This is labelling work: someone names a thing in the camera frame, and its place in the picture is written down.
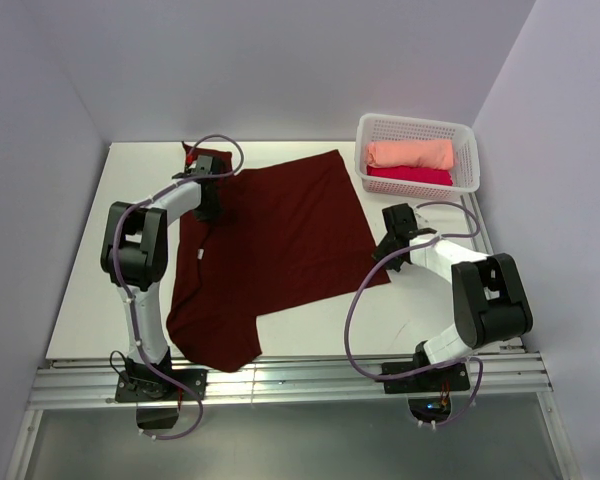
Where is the dark red t-shirt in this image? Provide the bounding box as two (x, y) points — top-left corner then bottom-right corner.
(166, 150), (389, 372)

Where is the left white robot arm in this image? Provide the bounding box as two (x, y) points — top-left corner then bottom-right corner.
(100, 149), (232, 399)

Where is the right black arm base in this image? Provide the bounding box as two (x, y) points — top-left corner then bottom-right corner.
(383, 364), (471, 428)

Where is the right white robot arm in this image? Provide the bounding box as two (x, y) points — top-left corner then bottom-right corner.
(372, 201), (533, 390)

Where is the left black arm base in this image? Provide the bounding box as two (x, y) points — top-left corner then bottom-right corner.
(114, 369), (207, 440)

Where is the rolled pink t-shirt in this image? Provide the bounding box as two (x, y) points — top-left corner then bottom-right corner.
(366, 166), (453, 186)

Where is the rolled peach t-shirt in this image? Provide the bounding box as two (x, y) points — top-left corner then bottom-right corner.
(364, 139), (455, 171)

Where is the white plastic basket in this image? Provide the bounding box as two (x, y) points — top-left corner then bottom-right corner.
(354, 113), (480, 201)

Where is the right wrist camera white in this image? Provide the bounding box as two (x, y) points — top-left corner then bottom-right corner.
(414, 211), (437, 236)

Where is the aluminium rail frame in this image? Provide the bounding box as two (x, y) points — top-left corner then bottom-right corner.
(4, 194), (581, 480)

